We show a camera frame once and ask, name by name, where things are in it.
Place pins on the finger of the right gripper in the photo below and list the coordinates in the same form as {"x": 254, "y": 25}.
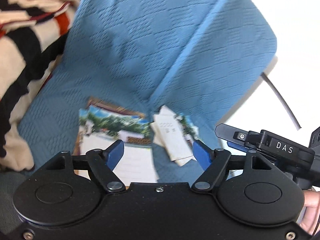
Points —
{"x": 232, "y": 136}

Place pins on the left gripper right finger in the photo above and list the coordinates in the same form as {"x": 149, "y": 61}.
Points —
{"x": 203, "y": 154}

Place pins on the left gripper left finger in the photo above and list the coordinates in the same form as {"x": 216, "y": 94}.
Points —
{"x": 113, "y": 154}

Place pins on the landscape photo postcard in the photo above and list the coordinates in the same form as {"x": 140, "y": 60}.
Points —
{"x": 102, "y": 123}

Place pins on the white paper cards stack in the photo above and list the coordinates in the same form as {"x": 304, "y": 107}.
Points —
{"x": 176, "y": 134}

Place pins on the person's right hand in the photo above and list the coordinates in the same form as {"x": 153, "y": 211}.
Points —
{"x": 310, "y": 220}

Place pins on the blue textured chair cover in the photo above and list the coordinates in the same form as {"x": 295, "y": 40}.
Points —
{"x": 197, "y": 57}

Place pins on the striped red black white blanket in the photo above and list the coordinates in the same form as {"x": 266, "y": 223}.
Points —
{"x": 33, "y": 36}

